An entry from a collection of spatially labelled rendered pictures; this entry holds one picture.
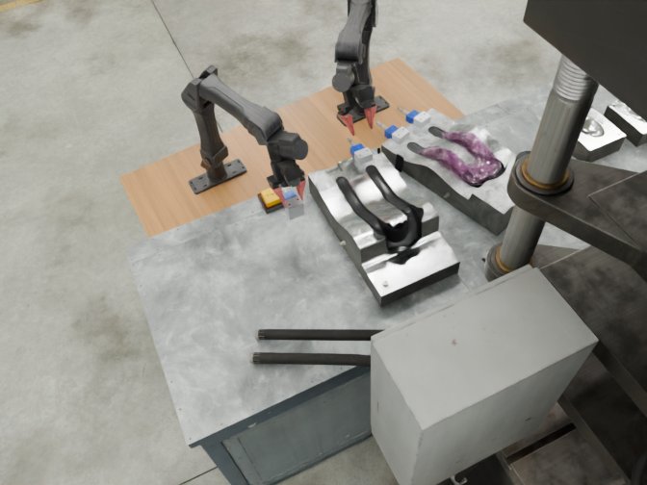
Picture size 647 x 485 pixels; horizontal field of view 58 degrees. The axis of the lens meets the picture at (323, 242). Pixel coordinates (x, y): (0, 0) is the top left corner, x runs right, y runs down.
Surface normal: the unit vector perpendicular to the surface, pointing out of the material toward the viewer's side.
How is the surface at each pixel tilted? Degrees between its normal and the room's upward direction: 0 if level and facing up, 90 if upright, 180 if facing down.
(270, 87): 0
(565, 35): 90
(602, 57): 90
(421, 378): 0
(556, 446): 0
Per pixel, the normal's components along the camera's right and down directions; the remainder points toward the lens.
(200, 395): -0.07, -0.59
